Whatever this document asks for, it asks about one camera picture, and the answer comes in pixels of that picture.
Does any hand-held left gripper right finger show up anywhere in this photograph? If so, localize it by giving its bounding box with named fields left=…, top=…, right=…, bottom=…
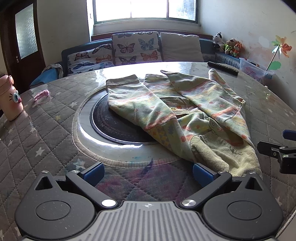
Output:
left=181, top=163, right=264, bottom=207

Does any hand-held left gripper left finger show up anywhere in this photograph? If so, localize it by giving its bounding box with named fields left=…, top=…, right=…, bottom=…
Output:
left=35, top=161, right=117, bottom=207

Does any floral patterned garment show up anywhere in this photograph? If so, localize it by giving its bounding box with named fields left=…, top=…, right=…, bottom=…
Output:
left=106, top=69, right=263, bottom=179

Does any round black induction cooktop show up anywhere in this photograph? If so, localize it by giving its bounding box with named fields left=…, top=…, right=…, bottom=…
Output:
left=90, top=93, right=160, bottom=145

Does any clear plastic storage box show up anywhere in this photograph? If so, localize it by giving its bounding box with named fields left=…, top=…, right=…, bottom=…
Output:
left=239, top=57, right=274, bottom=85

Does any colourful pinwheel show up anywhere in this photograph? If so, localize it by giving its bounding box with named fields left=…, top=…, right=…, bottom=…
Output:
left=265, top=35, right=292, bottom=71

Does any small pink fuzzy item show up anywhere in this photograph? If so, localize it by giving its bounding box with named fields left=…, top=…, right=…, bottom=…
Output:
left=33, top=90, right=50, bottom=101

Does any black remote control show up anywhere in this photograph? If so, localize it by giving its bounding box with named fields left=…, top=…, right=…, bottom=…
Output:
left=207, top=61, right=239, bottom=76

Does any orange fox plush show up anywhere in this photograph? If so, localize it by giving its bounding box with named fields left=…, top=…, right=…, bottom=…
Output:
left=232, top=42, right=245, bottom=58

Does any blue grey folded blanket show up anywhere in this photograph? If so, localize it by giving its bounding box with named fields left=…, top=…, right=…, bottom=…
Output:
left=30, top=64, right=64, bottom=87

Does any brown bear plush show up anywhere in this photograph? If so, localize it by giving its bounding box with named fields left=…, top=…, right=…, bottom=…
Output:
left=224, top=38, right=236, bottom=56

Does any long butterfly print cushion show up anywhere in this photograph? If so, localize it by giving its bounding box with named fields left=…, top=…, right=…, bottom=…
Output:
left=67, top=44, right=115, bottom=77

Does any pink cartoon water bottle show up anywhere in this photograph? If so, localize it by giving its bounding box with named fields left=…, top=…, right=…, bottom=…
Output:
left=0, top=75, right=24, bottom=121

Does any dark blue sofa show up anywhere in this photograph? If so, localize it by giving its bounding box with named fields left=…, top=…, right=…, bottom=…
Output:
left=30, top=32, right=242, bottom=87

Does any plain beige cushion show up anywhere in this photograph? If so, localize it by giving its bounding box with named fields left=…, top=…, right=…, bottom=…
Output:
left=159, top=32, right=204, bottom=62

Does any square butterfly print cushion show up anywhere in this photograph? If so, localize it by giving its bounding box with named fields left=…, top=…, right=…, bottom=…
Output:
left=112, top=31, right=160, bottom=66

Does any dark brown door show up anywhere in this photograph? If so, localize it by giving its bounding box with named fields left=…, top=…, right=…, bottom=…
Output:
left=0, top=0, right=46, bottom=90

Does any window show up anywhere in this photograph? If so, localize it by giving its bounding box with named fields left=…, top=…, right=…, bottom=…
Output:
left=87, top=0, right=200, bottom=25

